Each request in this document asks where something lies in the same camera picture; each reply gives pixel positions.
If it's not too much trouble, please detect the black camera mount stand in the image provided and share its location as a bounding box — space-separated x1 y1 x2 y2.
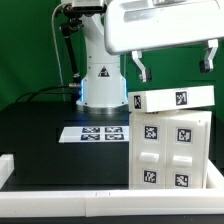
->
60 3 83 83

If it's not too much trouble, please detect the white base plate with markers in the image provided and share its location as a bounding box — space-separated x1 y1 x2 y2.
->
59 126 129 143

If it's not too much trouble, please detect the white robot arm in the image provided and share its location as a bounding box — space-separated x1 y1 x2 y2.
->
72 0 224 111

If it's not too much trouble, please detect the grey rear camera box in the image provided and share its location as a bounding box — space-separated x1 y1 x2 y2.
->
71 0 105 13

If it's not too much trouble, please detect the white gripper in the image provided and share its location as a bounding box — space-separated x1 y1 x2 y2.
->
104 0 224 82

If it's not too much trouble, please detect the white cable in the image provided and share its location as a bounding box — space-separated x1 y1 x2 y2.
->
50 2 73 101

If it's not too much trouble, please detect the white cabinet top block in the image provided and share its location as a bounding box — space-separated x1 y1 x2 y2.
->
128 85 215 112

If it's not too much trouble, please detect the white cabinet door panel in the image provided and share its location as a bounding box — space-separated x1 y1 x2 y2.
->
166 112 211 189
129 113 166 189

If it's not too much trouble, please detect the black cable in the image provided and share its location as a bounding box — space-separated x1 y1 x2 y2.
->
15 83 83 103

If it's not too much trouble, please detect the white cabinet body box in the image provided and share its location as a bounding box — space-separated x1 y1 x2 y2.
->
129 110 211 189

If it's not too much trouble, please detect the white U-shaped obstacle frame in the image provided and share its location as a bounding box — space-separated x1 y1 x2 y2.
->
0 154 224 218

